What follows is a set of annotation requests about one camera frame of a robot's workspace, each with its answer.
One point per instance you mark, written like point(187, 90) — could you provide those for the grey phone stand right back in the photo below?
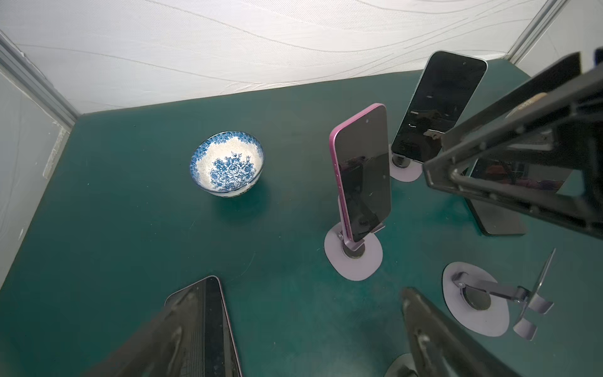
point(403, 169)

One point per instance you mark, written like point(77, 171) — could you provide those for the blue white ceramic bowl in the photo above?
point(227, 164)

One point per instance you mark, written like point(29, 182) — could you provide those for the grey phone stand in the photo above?
point(403, 366)
point(483, 305)
point(355, 261)
point(403, 169)

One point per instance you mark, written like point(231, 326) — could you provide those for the grey phone stand left front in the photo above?
point(403, 366)

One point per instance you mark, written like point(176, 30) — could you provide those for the grey phone stand right front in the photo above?
point(483, 305)

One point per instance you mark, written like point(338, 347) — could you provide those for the phone on horizontal stand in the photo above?
point(527, 175)

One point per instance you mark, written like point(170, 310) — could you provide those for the grey phone stand middle back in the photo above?
point(355, 261)

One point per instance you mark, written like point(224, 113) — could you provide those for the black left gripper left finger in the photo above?
point(158, 348)

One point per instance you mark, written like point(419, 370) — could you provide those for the black horizontal phone stand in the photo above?
point(496, 221)

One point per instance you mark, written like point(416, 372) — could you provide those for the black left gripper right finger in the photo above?
point(439, 347)

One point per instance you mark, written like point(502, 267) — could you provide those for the phone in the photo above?
point(445, 88)
point(360, 156)
point(211, 350)
point(527, 175)

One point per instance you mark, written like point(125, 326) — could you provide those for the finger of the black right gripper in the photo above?
point(563, 129)

